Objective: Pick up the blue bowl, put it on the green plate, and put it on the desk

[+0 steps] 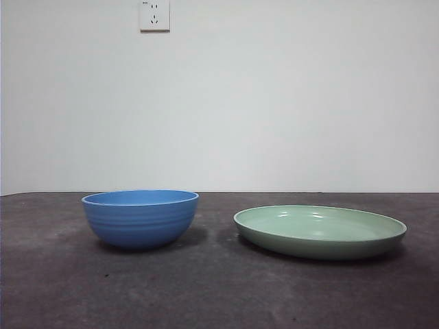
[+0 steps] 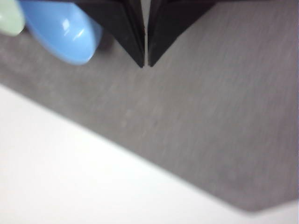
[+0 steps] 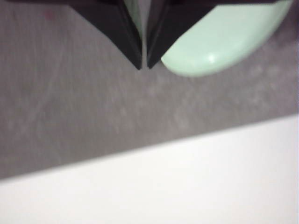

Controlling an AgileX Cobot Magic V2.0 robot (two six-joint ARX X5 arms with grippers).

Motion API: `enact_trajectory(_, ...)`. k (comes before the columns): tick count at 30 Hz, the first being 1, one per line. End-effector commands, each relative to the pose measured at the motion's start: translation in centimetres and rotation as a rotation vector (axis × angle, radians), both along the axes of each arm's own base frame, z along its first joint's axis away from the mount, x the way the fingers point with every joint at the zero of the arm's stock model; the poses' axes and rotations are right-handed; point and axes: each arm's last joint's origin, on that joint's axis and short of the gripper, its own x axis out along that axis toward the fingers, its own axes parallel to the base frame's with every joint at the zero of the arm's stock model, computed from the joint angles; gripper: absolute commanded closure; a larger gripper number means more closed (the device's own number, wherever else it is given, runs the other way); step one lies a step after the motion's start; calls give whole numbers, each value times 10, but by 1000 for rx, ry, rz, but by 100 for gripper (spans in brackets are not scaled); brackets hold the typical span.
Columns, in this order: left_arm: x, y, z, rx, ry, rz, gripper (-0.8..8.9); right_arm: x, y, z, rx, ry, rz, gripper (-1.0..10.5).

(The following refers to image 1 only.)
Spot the blue ribbed bowl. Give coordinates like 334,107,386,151
81,189,200,250

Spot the pale green plate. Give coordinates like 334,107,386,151
233,204,409,260

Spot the white wall socket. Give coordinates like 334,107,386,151
139,0,171,34

